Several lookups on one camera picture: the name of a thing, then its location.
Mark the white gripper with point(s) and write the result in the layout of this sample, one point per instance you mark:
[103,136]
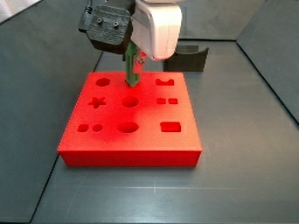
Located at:
[157,28]

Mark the green three-prong peg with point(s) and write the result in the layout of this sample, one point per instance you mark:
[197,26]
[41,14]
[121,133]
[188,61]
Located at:
[133,77]

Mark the red shape-sorter board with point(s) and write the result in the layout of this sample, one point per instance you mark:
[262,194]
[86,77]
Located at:
[133,126]

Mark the black curved holder block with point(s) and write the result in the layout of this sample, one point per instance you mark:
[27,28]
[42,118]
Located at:
[189,59]

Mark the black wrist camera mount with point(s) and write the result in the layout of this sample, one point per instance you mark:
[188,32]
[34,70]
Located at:
[107,24]

